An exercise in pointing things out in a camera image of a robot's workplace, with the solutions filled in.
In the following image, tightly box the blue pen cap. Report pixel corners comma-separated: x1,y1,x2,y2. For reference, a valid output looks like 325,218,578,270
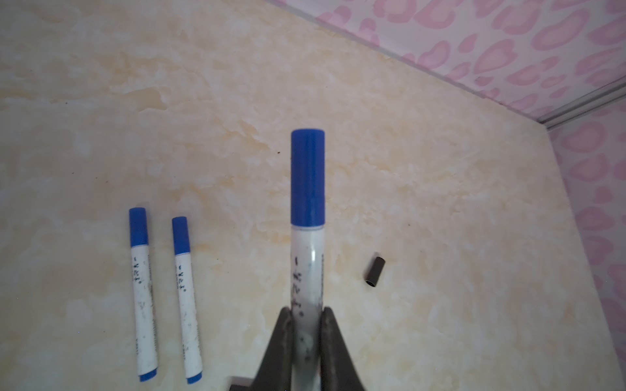
290,129,325,227

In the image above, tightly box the white marker blue tip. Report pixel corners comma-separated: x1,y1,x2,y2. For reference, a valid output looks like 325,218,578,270
290,226,325,390

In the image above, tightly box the black pen cap upper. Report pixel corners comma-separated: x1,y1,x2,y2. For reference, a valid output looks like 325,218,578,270
365,256,386,288

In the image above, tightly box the white marker blue end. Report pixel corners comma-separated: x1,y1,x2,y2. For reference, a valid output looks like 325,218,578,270
172,217,203,384

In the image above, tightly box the white marker pen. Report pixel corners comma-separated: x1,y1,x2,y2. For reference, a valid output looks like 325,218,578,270
129,207,158,382

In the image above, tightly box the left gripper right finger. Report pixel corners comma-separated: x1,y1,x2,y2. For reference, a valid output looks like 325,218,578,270
320,307,365,391

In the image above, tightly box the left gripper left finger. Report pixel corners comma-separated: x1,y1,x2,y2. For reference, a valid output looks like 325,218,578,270
250,307,294,391

